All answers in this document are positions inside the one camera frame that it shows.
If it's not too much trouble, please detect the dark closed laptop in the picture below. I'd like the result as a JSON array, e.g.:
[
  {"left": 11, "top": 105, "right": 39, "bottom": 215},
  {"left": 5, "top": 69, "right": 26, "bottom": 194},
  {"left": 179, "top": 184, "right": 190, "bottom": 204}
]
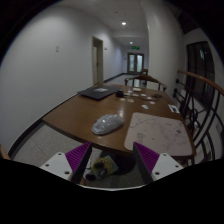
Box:
[{"left": 76, "top": 85, "right": 120, "bottom": 101}]

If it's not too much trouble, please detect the open side doorway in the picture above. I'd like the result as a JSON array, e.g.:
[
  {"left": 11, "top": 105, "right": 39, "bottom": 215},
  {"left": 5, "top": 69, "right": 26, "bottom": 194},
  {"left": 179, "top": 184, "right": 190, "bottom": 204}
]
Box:
[{"left": 91, "top": 35, "right": 105, "bottom": 86}]

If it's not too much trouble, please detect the white marble-print mouse pad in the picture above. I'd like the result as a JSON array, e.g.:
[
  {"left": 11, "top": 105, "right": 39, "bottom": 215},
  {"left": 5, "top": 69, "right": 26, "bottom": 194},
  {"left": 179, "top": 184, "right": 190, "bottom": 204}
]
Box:
[{"left": 123, "top": 112, "right": 195, "bottom": 158}]

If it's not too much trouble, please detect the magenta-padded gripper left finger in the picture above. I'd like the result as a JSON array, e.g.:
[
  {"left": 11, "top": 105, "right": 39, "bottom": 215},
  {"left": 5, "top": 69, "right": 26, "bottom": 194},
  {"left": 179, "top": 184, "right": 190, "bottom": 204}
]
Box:
[{"left": 39, "top": 141, "right": 93, "bottom": 185}]

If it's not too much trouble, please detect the black railing with wooden handrail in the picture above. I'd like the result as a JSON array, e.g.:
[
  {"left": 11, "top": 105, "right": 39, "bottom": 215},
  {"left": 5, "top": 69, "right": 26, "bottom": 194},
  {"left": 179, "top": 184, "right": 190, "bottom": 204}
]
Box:
[{"left": 172, "top": 69, "right": 224, "bottom": 165}]

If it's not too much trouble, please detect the dark-framed window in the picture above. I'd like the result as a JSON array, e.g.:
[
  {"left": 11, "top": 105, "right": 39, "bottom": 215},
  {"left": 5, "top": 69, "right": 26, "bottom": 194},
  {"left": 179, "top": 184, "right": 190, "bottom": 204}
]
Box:
[{"left": 185, "top": 40, "right": 216, "bottom": 108}]

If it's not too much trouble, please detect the white paper sheet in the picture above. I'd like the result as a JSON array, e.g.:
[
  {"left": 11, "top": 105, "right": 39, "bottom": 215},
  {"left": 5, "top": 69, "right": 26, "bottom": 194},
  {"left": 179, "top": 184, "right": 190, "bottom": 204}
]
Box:
[{"left": 167, "top": 103, "right": 181, "bottom": 115}]

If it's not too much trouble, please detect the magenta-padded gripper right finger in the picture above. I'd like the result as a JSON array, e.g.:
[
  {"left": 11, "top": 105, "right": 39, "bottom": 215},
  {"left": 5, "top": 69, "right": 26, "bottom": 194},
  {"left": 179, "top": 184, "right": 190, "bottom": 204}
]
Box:
[{"left": 132, "top": 141, "right": 185, "bottom": 185}]

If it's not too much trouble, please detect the glass double door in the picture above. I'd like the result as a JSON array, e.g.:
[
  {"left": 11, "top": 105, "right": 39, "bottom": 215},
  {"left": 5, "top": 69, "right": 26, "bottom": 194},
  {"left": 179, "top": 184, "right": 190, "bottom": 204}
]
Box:
[{"left": 127, "top": 52, "right": 145, "bottom": 76}]

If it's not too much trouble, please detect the translucent white computer mouse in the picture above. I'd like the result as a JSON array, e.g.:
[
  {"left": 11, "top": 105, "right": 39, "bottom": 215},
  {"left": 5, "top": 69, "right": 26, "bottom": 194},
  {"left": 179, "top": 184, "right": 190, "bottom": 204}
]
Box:
[{"left": 91, "top": 113, "right": 126, "bottom": 136}]

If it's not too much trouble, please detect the yellow-green bag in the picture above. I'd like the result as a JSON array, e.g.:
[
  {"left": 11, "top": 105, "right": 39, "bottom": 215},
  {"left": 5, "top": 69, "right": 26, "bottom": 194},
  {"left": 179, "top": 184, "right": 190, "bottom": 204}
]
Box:
[{"left": 90, "top": 155, "right": 120, "bottom": 180}]

